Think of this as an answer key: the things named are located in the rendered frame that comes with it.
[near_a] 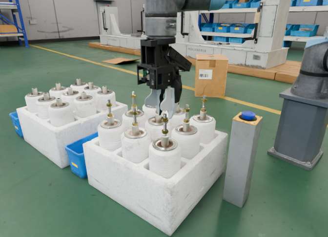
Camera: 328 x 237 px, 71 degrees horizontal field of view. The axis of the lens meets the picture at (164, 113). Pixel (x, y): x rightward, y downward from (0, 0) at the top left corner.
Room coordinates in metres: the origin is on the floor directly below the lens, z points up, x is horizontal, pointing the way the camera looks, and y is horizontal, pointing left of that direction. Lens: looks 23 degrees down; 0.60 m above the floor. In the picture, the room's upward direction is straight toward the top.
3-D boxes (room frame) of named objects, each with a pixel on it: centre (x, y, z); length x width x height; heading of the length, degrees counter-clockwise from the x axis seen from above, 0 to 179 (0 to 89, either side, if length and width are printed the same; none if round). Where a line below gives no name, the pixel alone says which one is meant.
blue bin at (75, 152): (0.88, 0.27, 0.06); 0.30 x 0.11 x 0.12; 142
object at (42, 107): (0.99, 0.54, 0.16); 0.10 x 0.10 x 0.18
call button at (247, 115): (0.64, -0.26, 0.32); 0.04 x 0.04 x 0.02
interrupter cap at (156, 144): (0.59, 0.00, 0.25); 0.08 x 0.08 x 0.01
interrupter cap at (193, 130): (0.68, -0.07, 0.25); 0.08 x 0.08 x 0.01
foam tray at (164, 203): (0.75, 0.02, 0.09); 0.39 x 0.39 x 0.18; 53
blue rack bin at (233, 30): (5.85, -1.87, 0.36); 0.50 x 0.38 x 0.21; 134
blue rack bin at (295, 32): (4.85, -2.80, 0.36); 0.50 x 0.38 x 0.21; 135
